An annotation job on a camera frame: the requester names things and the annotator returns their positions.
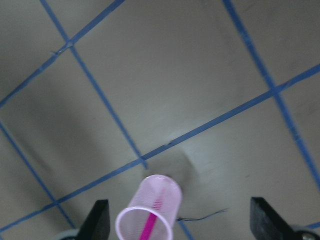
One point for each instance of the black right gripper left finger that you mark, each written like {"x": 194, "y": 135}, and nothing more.
{"x": 97, "y": 225}

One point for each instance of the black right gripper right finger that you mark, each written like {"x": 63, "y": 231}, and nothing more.
{"x": 267, "y": 224}

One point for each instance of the pink marker pen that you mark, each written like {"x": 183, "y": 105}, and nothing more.
{"x": 151, "y": 221}

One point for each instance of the pink mesh cup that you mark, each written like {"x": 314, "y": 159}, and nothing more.
{"x": 152, "y": 212}

